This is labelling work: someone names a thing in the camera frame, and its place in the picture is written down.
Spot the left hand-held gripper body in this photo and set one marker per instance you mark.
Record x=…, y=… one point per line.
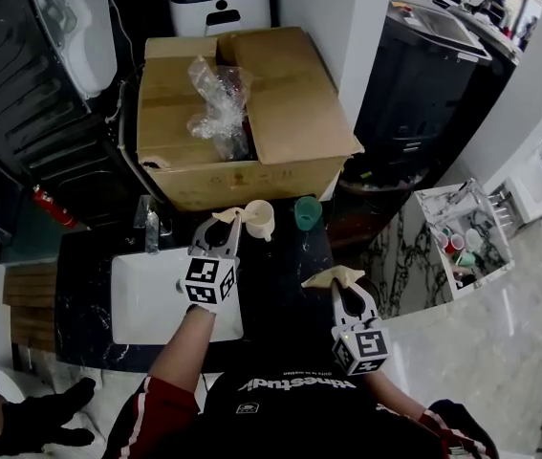
x=208, y=280

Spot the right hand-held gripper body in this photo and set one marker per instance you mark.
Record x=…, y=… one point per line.
x=361, y=347

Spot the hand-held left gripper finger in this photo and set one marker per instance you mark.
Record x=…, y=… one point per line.
x=200, y=237
x=235, y=237

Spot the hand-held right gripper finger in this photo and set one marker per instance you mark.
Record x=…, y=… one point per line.
x=367, y=306
x=338, y=306

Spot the cream mug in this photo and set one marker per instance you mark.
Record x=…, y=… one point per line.
x=262, y=227

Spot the green cup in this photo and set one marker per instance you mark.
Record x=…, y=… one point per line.
x=308, y=215

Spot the person's left forearm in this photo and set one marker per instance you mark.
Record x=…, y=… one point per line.
x=182, y=352

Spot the person's right forearm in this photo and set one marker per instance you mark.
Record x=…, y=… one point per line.
x=395, y=395

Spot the person's left hand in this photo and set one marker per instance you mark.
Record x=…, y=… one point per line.
x=203, y=309

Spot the white marble vanity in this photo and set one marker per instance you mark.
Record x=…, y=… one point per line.
x=404, y=266

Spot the black marble vanity counter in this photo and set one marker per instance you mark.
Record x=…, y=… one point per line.
x=280, y=275

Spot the white rectangular sink basin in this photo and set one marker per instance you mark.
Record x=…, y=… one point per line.
x=146, y=299

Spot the person's black and red shirt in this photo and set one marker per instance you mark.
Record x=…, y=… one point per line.
x=299, y=419

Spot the light green mug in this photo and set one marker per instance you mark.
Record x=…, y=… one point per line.
x=466, y=259

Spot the clear plastic wrap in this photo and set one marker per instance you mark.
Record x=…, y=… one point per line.
x=218, y=113

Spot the white mug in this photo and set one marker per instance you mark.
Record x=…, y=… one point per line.
x=474, y=239

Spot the brown cardboard box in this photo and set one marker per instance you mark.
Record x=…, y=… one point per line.
x=294, y=103

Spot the red fire extinguisher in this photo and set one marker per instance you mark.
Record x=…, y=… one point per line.
x=55, y=207

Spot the chrome faucet on marble vanity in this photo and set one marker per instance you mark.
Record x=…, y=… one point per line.
x=461, y=190

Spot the chrome towel rack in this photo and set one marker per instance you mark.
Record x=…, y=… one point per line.
x=500, y=211

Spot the white sink on black stand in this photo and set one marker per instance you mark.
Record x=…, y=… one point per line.
x=533, y=199

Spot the large black copier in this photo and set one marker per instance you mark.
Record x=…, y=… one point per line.
x=414, y=98

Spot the white rounded appliance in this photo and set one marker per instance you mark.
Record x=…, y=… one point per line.
x=5, y=380

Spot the white appliance with black lid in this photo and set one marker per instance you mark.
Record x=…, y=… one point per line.
x=220, y=10

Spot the black ribbed metal appliance panel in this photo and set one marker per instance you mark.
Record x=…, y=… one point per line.
x=17, y=74

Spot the white plastic wall device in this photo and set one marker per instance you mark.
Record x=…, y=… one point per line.
x=90, y=41

